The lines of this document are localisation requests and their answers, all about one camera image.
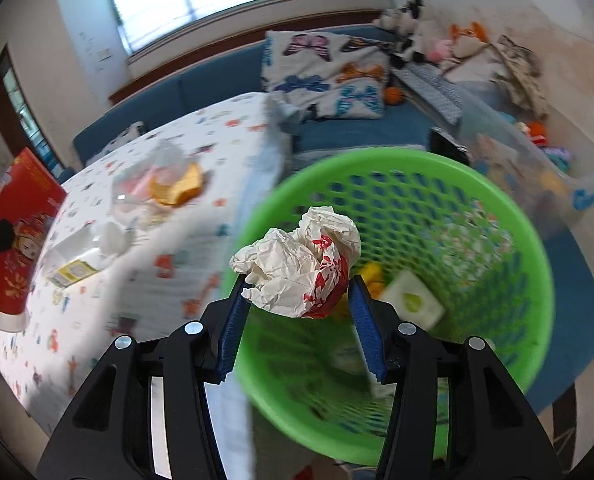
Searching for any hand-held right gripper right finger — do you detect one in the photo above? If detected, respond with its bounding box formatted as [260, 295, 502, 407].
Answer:
[346, 274, 564, 480]

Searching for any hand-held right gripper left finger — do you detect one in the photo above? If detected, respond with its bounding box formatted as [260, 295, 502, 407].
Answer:
[37, 274, 258, 480]

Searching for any white paper cup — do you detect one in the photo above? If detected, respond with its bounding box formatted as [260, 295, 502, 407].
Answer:
[381, 269, 446, 333]

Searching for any yellow snack wrapper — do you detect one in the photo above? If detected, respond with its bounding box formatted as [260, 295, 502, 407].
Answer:
[347, 261, 385, 306]

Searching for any white paper wrapper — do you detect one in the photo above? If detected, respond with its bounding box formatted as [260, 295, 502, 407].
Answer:
[229, 206, 363, 320]

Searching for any green plastic basket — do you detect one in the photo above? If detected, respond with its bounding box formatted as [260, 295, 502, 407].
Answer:
[222, 150, 555, 466]

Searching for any red printed box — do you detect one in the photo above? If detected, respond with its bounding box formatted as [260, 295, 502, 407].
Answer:
[0, 147, 68, 333]

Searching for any small yellow box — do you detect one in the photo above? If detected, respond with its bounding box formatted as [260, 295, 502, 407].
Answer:
[46, 259, 100, 288]

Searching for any animal print tablecloth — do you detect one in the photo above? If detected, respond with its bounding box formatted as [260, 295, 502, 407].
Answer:
[0, 91, 298, 411]

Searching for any dark wooden door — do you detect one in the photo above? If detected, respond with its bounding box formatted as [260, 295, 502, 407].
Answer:
[0, 45, 58, 181]

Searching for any bread slice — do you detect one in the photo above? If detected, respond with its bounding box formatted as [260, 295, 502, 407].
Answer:
[149, 162, 205, 207]

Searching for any small patterned pillow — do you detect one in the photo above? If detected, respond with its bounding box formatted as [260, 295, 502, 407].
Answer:
[84, 121, 148, 163]

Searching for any clear plastic bag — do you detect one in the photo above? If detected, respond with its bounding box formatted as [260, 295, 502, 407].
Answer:
[113, 139, 213, 211]

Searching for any black object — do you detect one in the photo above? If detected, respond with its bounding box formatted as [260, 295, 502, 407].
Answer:
[429, 127, 473, 166]

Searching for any grey cloth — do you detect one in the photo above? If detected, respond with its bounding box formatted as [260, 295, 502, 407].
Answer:
[267, 95, 318, 136]

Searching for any clear plastic storage bin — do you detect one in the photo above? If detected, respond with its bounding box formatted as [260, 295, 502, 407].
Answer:
[457, 90, 594, 241]

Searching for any striped cushion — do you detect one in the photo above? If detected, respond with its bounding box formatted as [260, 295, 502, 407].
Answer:
[392, 62, 465, 123]

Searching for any blue sofa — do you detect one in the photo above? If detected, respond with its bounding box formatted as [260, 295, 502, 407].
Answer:
[72, 22, 594, 416]

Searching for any butterfly print pillow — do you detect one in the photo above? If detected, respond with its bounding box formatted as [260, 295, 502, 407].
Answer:
[261, 30, 393, 121]

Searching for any pink plush toy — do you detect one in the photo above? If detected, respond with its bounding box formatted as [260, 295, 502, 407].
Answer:
[427, 39, 453, 63]

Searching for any patterned cloth bag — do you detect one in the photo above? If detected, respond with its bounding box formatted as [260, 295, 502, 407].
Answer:
[492, 35, 550, 116]

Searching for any black and white cow plush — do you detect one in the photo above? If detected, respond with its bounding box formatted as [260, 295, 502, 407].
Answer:
[397, 0, 443, 68]

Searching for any orange fox plush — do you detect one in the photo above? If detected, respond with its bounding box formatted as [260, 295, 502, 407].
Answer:
[450, 22, 488, 58]

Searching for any small black and white plush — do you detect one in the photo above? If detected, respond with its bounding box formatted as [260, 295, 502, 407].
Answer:
[372, 7, 403, 31]

